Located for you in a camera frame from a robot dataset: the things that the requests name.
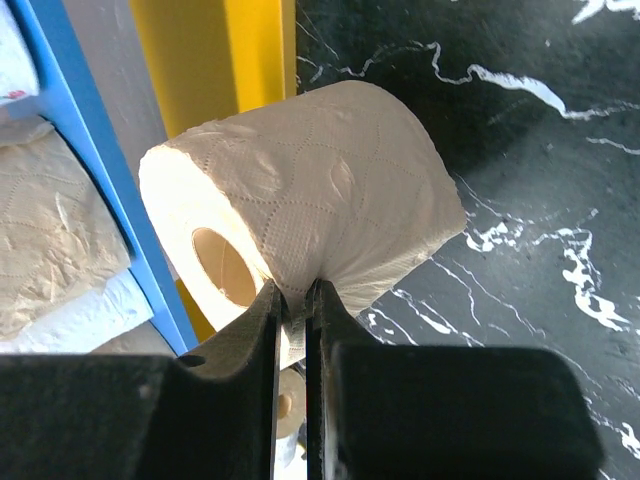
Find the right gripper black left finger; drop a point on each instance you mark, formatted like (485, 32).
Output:
(208, 414)

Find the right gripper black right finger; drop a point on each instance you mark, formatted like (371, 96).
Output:
(380, 411)

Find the yellow shelf unit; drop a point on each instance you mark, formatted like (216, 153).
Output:
(118, 77)

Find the brown roll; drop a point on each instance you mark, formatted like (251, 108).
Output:
(291, 413)
(342, 183)
(59, 239)

